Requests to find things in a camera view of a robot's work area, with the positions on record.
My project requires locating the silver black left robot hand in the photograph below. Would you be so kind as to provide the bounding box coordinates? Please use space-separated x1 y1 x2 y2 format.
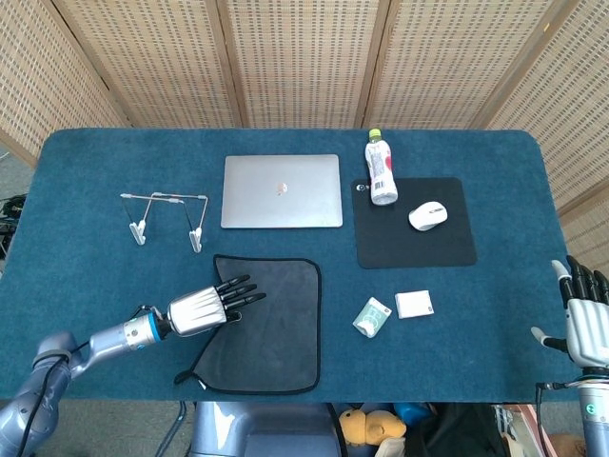
161 273 267 339

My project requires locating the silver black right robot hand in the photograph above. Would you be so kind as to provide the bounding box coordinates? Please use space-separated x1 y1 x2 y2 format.
531 255 609 370

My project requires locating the grey and blue cloth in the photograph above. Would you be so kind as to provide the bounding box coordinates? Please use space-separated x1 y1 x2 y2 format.
173 253 324 396

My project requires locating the blue carpet table cover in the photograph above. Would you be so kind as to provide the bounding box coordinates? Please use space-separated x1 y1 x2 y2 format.
0 127 580 406

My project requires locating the orange wooden box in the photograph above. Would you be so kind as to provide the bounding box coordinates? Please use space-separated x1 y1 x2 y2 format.
518 408 586 457

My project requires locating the striped shoe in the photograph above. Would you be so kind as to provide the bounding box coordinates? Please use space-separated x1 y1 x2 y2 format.
492 404 518 444

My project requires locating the grey robot torso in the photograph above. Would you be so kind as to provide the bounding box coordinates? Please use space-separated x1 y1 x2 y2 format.
189 402 344 457

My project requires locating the silver laptop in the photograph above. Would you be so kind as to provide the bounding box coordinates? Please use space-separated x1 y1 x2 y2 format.
220 153 344 230

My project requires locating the black bag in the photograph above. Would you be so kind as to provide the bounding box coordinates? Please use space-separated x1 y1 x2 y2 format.
403 403 505 457

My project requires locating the green tissue pack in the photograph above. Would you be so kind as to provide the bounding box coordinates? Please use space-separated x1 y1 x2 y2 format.
351 296 394 339

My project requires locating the white tissue pack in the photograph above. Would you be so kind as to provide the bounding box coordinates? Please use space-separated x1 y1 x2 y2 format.
394 289 436 320

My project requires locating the black mouse pad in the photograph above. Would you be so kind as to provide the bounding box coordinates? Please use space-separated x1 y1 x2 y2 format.
350 177 479 270

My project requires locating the white computer mouse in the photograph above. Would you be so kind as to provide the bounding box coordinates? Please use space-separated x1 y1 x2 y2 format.
407 201 448 232

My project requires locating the blue object under table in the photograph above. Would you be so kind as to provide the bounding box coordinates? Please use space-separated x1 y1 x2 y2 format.
393 402 432 425

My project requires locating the yellow plush toy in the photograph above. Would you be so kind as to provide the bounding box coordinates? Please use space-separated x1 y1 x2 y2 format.
338 408 408 448

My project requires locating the white plastic drink bottle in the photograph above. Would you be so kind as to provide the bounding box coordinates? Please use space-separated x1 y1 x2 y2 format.
363 128 400 207

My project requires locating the woven folding screen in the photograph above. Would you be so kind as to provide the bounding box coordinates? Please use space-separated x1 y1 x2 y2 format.
0 0 609 282

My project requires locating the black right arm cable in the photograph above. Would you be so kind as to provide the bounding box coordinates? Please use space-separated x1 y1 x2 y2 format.
535 380 580 457

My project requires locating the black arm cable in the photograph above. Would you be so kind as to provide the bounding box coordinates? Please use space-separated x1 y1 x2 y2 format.
535 380 580 457
18 340 94 457

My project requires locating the wire laptop stand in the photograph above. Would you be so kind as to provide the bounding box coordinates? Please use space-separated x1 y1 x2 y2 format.
119 191 209 253

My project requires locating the dark cable under table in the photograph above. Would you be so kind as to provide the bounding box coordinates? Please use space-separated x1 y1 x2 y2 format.
159 402 189 457

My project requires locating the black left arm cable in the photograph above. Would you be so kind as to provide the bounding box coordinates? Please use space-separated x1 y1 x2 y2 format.
18 340 94 457

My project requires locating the black equipment with cables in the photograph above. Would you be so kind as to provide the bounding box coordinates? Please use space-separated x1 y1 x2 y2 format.
0 193 28 261

